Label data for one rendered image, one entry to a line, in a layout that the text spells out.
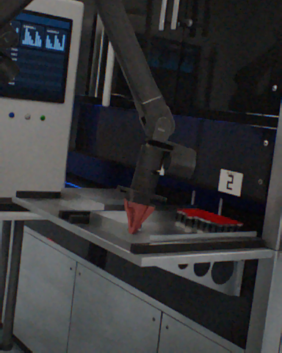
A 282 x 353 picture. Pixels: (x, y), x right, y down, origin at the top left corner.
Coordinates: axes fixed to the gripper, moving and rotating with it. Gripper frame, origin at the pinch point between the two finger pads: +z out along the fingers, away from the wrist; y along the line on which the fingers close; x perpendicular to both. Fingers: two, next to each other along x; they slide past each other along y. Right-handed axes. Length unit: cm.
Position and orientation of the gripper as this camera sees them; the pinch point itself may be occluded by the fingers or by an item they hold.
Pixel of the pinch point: (132, 230)
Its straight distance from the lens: 136.6
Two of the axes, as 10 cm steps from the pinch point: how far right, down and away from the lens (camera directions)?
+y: 8.0, 2.0, 5.6
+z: -2.5, 9.7, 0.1
